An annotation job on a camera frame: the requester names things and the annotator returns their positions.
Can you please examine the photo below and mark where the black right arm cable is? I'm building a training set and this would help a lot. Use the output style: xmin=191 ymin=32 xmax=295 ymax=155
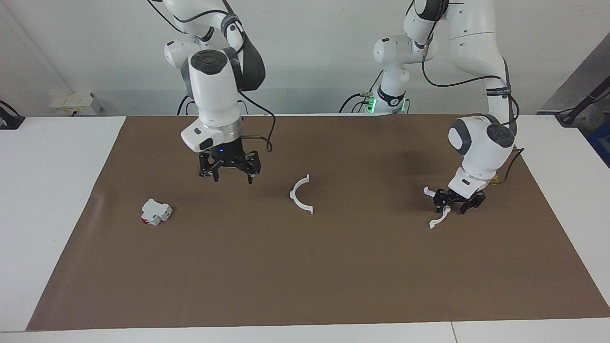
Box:
xmin=147 ymin=0 xmax=277 ymax=153

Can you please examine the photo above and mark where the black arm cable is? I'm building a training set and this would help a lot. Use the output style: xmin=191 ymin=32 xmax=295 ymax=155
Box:
xmin=147 ymin=0 xmax=277 ymax=153
xmin=422 ymin=0 xmax=525 ymax=184

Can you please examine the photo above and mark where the blue box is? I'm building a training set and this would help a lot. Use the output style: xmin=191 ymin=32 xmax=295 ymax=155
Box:
xmin=587 ymin=121 xmax=610 ymax=168

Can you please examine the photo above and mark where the white circuit breaker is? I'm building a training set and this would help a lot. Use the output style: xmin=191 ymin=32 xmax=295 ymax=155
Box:
xmin=141 ymin=198 xmax=173 ymax=226

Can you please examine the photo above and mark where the black stand pole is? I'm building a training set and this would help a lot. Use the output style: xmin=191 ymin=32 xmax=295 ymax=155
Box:
xmin=555 ymin=88 xmax=610 ymax=127

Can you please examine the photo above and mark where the white half-ring pipe clamp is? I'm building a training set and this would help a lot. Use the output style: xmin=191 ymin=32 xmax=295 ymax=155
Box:
xmin=289 ymin=174 xmax=315 ymax=215
xmin=424 ymin=187 xmax=452 ymax=230

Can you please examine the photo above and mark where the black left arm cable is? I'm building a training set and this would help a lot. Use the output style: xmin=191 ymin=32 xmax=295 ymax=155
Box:
xmin=422 ymin=0 xmax=525 ymax=184

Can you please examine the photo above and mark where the brown table mat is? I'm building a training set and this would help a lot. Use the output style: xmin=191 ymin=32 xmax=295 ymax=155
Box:
xmin=26 ymin=113 xmax=610 ymax=332

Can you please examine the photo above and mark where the black base cable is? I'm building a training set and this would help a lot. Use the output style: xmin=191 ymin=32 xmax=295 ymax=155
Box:
xmin=338 ymin=71 xmax=384 ymax=114
xmin=176 ymin=94 xmax=198 ymax=116

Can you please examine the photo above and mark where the grey slanted panel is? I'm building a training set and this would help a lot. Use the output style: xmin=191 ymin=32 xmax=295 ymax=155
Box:
xmin=538 ymin=45 xmax=610 ymax=115

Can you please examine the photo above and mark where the white power strip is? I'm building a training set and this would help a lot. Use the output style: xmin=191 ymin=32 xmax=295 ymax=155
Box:
xmin=49 ymin=92 xmax=102 ymax=116

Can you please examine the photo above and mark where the black clamp mount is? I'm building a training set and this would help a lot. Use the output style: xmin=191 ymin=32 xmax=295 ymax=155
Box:
xmin=0 ymin=100 xmax=25 ymax=130

